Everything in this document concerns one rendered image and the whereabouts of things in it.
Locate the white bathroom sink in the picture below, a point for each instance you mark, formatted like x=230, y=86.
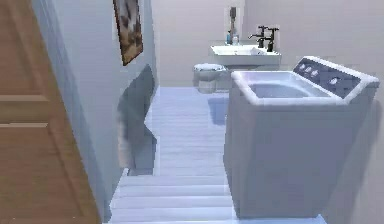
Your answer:
x=243, y=55

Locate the blue soap bottle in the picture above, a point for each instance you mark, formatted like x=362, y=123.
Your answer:
x=228, y=37

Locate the grey upright brush holder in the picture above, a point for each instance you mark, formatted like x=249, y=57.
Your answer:
x=233, y=25

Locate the white washing machine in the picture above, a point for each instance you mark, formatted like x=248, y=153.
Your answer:
x=286, y=146

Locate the black sink tap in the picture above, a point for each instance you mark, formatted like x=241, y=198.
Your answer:
x=271, y=39
x=260, y=36

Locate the brown wooden room door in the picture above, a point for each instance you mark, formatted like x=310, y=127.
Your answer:
x=30, y=133

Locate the brown framed wall picture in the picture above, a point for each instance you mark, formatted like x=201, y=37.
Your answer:
x=130, y=30

